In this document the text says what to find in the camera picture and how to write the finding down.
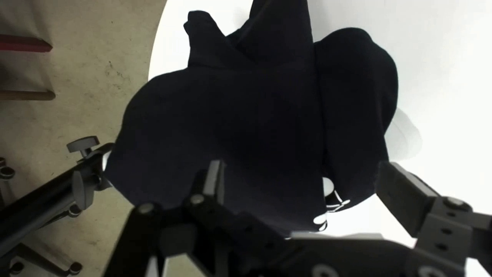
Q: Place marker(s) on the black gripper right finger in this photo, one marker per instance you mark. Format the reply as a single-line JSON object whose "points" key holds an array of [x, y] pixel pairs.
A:
{"points": [[406, 196]]}

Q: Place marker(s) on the black piece of clothing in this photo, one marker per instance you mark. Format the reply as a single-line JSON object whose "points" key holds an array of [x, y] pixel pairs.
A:
{"points": [[299, 122]]}

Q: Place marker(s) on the black tripod stand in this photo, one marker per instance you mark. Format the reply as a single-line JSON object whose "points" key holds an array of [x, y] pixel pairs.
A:
{"points": [[65, 196]]}

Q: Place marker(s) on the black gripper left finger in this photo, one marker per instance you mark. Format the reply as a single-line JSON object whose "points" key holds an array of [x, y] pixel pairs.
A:
{"points": [[208, 189]]}

